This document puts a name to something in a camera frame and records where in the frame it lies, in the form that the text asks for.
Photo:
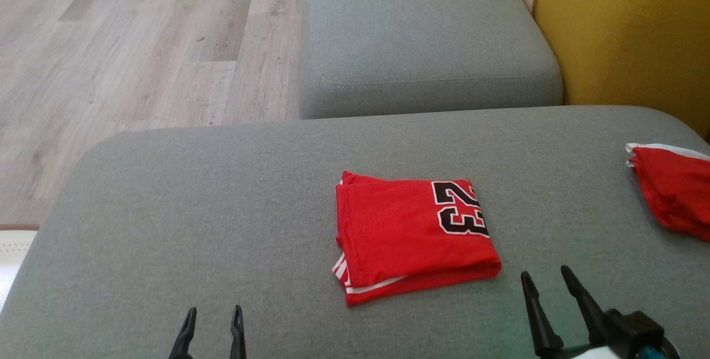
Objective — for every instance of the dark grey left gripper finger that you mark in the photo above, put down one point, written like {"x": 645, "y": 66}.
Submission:
{"x": 238, "y": 337}
{"x": 184, "y": 339}

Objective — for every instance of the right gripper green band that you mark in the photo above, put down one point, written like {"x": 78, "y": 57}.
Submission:
{"x": 582, "y": 352}

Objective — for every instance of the red shorts with white stripes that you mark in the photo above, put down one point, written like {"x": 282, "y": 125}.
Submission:
{"x": 676, "y": 192}

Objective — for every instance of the red basketball jersey number 23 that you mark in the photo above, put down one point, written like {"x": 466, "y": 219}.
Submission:
{"x": 410, "y": 237}

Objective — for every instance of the grey sofa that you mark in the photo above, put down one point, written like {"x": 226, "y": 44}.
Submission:
{"x": 222, "y": 209}

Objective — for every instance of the yellow sofa back cushion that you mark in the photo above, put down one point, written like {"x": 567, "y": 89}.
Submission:
{"x": 632, "y": 31}

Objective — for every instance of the small grey sofa seat cushion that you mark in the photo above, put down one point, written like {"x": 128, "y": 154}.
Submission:
{"x": 421, "y": 31}

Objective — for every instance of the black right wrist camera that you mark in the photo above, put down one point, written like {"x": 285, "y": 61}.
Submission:
{"x": 635, "y": 331}

